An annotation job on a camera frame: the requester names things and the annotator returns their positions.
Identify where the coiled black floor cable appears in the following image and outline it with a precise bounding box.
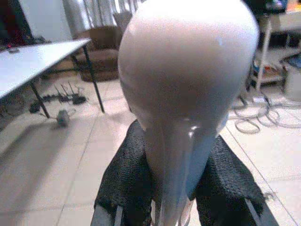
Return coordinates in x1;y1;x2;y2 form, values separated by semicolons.
231;90;301;133

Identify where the black power adapter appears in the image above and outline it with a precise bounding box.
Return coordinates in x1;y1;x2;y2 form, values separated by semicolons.
28;101;42;113

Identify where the small grey floor gadget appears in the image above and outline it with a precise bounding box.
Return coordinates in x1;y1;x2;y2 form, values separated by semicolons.
56;109;71;125

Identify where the brown cardboard box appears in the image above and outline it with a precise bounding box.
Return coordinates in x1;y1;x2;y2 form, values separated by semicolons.
74;25;123;82

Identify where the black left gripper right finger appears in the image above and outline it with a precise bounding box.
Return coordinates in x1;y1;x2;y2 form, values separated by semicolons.
192;135;280;226

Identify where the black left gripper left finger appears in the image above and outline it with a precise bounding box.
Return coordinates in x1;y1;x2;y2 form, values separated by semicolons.
91;119;158;226

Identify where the white folding table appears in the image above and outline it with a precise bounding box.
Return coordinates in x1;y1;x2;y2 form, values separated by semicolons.
0;38;105;119

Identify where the black router with antennas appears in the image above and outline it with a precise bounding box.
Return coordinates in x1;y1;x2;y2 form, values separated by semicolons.
53;81;86;105

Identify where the white plastic dustpan handle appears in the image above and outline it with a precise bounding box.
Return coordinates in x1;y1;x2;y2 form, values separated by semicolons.
117;0;259;226

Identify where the white metal shelf rack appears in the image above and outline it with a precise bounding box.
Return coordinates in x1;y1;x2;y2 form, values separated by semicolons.
246;7;301;91

